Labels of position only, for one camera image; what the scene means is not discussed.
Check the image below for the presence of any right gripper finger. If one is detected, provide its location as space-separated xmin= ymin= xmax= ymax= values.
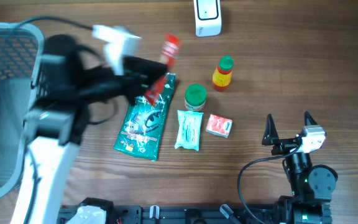
xmin=304 ymin=111 xmax=317 ymax=126
xmin=262 ymin=114 xmax=279 ymax=146

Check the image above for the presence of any red snack packet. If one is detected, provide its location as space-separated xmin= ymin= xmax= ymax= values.
xmin=144 ymin=33 xmax=181 ymax=106

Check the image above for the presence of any red small box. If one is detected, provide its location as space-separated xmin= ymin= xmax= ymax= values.
xmin=206 ymin=114 xmax=232 ymax=138

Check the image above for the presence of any green 3M glove packet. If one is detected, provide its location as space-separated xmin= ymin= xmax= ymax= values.
xmin=113 ymin=73 xmax=176 ymax=161

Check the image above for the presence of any green lid small jar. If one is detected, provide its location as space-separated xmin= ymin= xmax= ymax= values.
xmin=185 ymin=84 xmax=207 ymax=111

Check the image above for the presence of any red sauce bottle green cap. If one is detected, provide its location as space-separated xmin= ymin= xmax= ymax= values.
xmin=212 ymin=55 xmax=234 ymax=91

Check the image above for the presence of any light green wipes pack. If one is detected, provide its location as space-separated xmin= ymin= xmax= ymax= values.
xmin=175 ymin=110 xmax=203 ymax=151

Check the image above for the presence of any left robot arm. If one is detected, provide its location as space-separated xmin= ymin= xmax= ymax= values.
xmin=11 ymin=34 xmax=168 ymax=223

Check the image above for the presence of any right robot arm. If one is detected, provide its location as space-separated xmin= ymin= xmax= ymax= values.
xmin=262 ymin=111 xmax=338 ymax=223

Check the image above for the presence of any white barcode scanner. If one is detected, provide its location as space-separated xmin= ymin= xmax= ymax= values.
xmin=193 ymin=0 xmax=222 ymax=37

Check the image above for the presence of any grey plastic shopping basket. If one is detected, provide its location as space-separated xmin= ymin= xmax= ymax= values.
xmin=0 ymin=22 xmax=45 ymax=198

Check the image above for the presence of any black right camera cable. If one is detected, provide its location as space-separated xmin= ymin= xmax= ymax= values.
xmin=237 ymin=143 xmax=302 ymax=224

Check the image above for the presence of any black camera cable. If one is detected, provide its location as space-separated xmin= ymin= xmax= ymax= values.
xmin=237 ymin=143 xmax=302 ymax=224
xmin=12 ymin=16 xmax=94 ymax=32

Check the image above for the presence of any black left camera cable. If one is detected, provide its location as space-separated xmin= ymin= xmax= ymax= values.
xmin=12 ymin=16 xmax=94 ymax=32

